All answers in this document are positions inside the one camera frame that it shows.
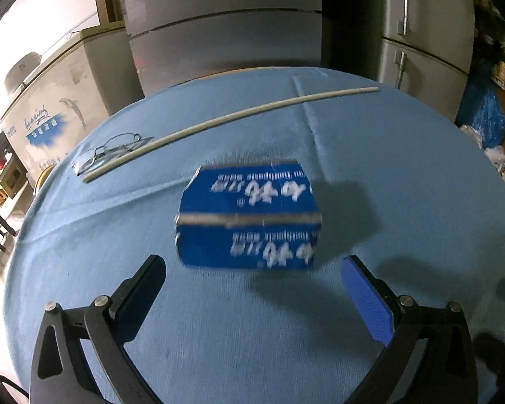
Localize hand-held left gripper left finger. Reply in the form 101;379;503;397
30;255;167;404

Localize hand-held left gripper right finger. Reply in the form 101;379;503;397
341;255;478;404

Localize blue cardboard box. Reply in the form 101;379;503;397
174;160;324;271

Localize crumpled white plastic bags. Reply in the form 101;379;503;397
461;124;505;194

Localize blue tablecloth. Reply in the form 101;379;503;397
2;66;505;404

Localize long white stick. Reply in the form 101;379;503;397
83;87;379;183

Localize white chest freezer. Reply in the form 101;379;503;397
0;25;144;186

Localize large blue plastic bag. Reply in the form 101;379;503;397
457;67;505;148

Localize white round appliance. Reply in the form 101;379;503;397
4;52;43;93

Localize grey refrigerator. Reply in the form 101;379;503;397
115;0;325;95

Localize assorted packaged goods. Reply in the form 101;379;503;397
473;0;505;102

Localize white two-door refrigerator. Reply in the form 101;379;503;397
379;0;476;121

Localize wire-frame eyeglasses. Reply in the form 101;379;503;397
73;132;154;175

